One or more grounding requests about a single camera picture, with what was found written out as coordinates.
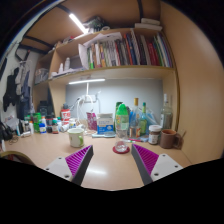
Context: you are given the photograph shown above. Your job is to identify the blue white tissue box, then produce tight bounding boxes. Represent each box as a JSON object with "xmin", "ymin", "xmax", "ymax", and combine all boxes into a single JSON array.
[{"xmin": 97, "ymin": 113, "xmax": 114, "ymax": 134}]

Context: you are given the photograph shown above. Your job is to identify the row of books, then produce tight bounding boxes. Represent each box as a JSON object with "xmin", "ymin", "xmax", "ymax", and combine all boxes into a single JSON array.
[{"xmin": 79, "ymin": 30, "xmax": 173, "ymax": 69}]

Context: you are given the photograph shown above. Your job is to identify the brown ceramic mug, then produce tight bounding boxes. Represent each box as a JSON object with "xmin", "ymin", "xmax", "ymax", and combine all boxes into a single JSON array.
[{"xmin": 160, "ymin": 129, "xmax": 182, "ymax": 149}]

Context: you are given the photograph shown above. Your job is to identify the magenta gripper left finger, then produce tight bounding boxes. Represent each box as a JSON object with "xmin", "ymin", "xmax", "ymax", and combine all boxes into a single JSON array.
[{"xmin": 45, "ymin": 145, "xmax": 93, "ymax": 185}]

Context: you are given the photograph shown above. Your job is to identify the red white canister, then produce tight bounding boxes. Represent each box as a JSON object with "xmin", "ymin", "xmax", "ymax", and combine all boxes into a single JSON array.
[{"xmin": 61, "ymin": 105, "xmax": 71, "ymax": 125}]

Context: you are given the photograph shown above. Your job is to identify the small glass on red coaster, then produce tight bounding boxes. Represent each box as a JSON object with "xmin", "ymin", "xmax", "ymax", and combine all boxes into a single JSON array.
[{"xmin": 112, "ymin": 141, "xmax": 130, "ymax": 154}]

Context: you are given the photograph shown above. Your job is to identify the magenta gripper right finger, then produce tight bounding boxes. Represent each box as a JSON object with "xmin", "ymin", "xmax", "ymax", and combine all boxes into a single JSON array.
[{"xmin": 131, "ymin": 144, "xmax": 183, "ymax": 185}]

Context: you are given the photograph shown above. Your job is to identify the clear bottle with green cap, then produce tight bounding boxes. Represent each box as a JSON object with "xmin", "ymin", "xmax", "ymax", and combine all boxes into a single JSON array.
[{"xmin": 115, "ymin": 104, "xmax": 129, "ymax": 138}]

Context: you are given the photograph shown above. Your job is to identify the wooden wardrobe side panel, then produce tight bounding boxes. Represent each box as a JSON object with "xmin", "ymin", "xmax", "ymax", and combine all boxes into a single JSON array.
[{"xmin": 161, "ymin": 2, "xmax": 224, "ymax": 164}]

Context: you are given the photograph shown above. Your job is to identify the clear glass liquor bottle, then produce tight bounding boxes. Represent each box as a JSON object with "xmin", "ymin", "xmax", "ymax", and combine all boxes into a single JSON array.
[{"xmin": 160, "ymin": 95, "xmax": 173, "ymax": 129}]

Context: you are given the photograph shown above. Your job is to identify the green glass bottle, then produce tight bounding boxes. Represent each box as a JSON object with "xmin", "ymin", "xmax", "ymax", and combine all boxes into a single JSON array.
[{"xmin": 139, "ymin": 102, "xmax": 147, "ymax": 136}]

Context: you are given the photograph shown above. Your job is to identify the white mug green handle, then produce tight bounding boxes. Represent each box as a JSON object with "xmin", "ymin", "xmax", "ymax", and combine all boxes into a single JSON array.
[{"xmin": 68, "ymin": 128, "xmax": 84, "ymax": 148}]

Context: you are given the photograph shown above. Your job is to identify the pink snack bag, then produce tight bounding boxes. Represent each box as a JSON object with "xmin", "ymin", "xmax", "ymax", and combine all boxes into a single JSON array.
[{"xmin": 87, "ymin": 112, "xmax": 97, "ymax": 130}]

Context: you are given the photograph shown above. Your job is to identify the brown jar white lid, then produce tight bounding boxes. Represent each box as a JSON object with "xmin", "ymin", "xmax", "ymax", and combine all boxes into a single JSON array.
[{"xmin": 148, "ymin": 125, "xmax": 161, "ymax": 145}]

